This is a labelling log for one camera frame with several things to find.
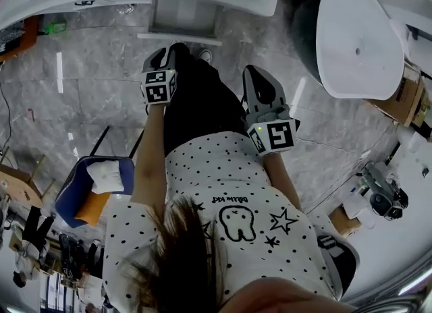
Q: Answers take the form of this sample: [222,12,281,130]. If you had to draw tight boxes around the person's left forearm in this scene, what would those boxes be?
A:
[130,104,169,211]

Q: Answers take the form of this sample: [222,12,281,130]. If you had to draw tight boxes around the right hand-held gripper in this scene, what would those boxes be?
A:
[242,64,302,157]

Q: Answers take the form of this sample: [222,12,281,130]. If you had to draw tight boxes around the green bottle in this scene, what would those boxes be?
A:
[45,22,68,34]

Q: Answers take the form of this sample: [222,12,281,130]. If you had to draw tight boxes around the large cardboard box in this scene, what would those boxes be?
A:
[366,63,432,129]

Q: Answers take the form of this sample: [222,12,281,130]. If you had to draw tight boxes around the white cushion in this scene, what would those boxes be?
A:
[86,159,124,194]

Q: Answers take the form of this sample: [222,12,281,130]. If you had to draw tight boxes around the person's head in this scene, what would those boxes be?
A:
[219,277,355,313]

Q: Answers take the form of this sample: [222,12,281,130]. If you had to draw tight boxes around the grey robot device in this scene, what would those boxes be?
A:
[362,161,410,221]

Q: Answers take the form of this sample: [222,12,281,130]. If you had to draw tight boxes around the white bathtub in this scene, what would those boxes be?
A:
[292,0,406,101]

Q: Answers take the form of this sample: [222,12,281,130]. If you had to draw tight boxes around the small cardboard box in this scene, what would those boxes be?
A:
[327,205,362,237]

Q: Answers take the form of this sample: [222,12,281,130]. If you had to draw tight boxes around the person's white polka-dot shirt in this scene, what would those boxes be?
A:
[101,131,342,313]

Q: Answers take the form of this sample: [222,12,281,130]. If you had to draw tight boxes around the blue chair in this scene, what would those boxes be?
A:
[54,124,145,229]

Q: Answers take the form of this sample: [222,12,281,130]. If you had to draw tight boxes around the wooden stool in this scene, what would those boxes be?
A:
[0,154,57,208]

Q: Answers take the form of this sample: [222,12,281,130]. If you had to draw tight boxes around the person's black trousers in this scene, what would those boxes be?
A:
[163,42,250,157]

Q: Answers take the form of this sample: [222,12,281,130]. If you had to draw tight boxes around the orange sofa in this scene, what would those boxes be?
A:
[0,16,38,63]

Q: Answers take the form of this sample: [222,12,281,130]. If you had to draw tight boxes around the black white striped blanket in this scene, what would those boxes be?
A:
[0,21,26,56]

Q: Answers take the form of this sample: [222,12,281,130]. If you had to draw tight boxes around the person's right forearm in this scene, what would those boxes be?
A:
[263,151,303,211]

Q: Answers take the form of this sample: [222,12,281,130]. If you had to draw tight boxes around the person's black backpack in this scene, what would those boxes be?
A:
[317,233,360,299]

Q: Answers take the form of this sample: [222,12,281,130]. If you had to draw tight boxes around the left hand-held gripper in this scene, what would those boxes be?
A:
[140,47,178,106]

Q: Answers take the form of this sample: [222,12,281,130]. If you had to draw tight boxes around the orange cushion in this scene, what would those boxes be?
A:
[74,190,112,227]

